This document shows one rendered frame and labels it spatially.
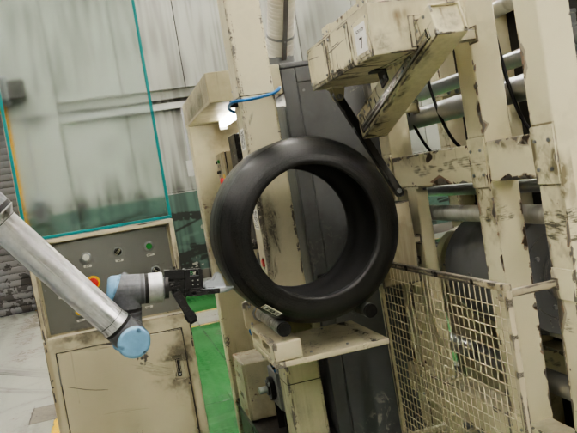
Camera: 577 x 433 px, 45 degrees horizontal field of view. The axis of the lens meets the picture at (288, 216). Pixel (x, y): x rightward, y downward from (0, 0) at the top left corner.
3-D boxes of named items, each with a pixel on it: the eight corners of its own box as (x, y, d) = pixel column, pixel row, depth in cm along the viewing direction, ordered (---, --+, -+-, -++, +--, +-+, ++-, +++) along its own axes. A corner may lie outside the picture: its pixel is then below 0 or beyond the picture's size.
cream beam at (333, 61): (311, 92, 250) (304, 51, 249) (376, 83, 256) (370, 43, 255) (372, 56, 191) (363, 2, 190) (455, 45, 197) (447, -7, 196)
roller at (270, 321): (267, 306, 246) (266, 319, 246) (254, 306, 245) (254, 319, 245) (292, 322, 212) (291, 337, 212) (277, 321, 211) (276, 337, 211)
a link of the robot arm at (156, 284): (149, 305, 207) (148, 301, 216) (167, 303, 208) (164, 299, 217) (148, 274, 206) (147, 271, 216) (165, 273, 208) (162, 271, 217)
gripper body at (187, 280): (204, 269, 211) (164, 271, 208) (205, 297, 211) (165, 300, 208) (201, 266, 219) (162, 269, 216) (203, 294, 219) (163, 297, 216)
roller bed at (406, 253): (364, 283, 271) (352, 207, 269) (400, 276, 274) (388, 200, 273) (384, 289, 251) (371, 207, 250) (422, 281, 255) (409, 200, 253)
